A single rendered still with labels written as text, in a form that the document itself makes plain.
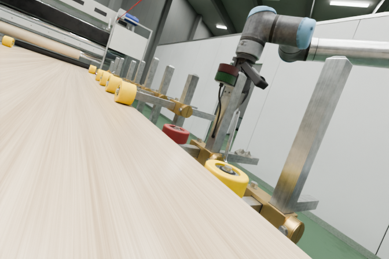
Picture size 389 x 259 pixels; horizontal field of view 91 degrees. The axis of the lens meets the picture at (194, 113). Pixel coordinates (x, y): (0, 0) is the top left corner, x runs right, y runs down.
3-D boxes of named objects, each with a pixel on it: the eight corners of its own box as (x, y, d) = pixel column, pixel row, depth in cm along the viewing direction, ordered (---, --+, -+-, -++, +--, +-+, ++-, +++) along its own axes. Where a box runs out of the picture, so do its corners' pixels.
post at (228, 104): (190, 210, 64) (239, 74, 60) (195, 218, 61) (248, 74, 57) (181, 211, 62) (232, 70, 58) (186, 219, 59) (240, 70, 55)
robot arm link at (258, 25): (279, 4, 60) (248, 1, 64) (265, 42, 61) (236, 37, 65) (278, 19, 69) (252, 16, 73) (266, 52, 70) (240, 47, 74)
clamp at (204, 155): (197, 154, 69) (202, 140, 68) (221, 172, 58) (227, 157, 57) (184, 152, 66) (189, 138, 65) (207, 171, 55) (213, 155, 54)
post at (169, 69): (144, 150, 105) (172, 66, 101) (146, 152, 102) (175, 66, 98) (138, 149, 103) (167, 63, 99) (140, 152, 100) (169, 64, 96)
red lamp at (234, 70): (227, 77, 59) (229, 70, 59) (241, 78, 54) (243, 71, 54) (212, 70, 56) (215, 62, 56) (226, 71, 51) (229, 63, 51)
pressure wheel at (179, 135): (171, 158, 62) (182, 125, 61) (182, 170, 55) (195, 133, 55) (148, 155, 57) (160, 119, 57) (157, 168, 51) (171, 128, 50)
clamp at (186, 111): (176, 111, 89) (180, 101, 88) (191, 119, 78) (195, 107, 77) (165, 108, 85) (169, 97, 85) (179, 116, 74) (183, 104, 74)
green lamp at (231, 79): (224, 84, 60) (226, 77, 59) (237, 87, 55) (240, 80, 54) (210, 78, 56) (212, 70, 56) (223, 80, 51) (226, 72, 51)
